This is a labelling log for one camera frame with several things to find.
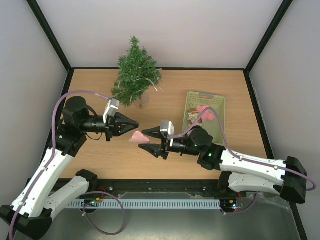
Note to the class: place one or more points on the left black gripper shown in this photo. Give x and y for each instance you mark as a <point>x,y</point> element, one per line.
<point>114,124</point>

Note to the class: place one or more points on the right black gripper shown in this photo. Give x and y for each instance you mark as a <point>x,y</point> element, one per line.
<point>163,145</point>

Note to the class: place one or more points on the pink fabric triangle ornament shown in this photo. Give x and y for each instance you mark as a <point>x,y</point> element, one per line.
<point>139,137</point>

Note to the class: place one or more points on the brown round doll ornament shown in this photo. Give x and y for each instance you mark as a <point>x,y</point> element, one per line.
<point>192,114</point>

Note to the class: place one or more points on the small green christmas tree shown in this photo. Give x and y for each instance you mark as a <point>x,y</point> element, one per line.
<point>136,75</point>

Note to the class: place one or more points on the pink fabric bow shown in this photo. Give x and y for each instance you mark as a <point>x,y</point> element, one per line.
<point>207,116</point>

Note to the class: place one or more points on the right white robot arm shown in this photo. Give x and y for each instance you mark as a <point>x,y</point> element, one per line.
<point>239,172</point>

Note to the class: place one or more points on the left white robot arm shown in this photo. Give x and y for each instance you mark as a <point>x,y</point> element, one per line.
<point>34,210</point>

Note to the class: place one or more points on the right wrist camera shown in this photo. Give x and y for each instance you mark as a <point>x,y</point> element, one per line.
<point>167,129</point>

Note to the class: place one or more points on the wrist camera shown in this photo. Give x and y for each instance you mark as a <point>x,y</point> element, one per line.
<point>167,129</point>
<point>111,109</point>

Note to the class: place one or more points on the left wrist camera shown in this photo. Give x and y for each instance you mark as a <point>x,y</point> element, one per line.
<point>111,109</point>

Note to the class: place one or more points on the white slotted cable duct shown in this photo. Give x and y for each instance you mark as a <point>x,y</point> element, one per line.
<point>157,204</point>

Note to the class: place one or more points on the black aluminium front rail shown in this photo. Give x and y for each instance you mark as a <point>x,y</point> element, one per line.
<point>160,186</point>

